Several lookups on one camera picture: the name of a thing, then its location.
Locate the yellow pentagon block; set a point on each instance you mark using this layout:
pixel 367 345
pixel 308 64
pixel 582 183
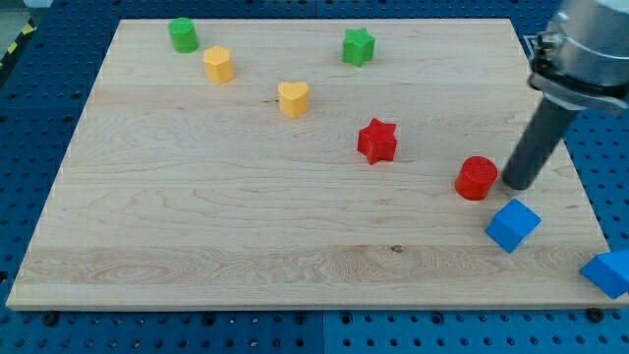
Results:
pixel 218 64

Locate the blue cube block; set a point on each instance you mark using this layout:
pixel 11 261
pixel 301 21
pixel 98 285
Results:
pixel 511 225

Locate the blue triangular block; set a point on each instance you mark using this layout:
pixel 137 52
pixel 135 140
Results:
pixel 608 272

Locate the red star block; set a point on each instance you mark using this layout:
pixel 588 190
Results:
pixel 377 142

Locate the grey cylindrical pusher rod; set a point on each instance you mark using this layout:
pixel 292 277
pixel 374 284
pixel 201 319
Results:
pixel 539 140

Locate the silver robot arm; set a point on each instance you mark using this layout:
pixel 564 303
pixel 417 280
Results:
pixel 580 60

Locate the green cylinder block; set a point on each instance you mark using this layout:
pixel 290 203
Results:
pixel 183 35

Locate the red cylinder block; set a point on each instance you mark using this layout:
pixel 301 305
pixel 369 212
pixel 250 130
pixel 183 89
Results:
pixel 475 178

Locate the yellow heart block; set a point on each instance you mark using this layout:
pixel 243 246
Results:
pixel 294 100

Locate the green star block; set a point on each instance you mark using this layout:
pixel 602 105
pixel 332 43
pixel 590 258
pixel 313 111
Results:
pixel 358 47

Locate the wooden board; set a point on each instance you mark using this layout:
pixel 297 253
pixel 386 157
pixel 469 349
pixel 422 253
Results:
pixel 178 194

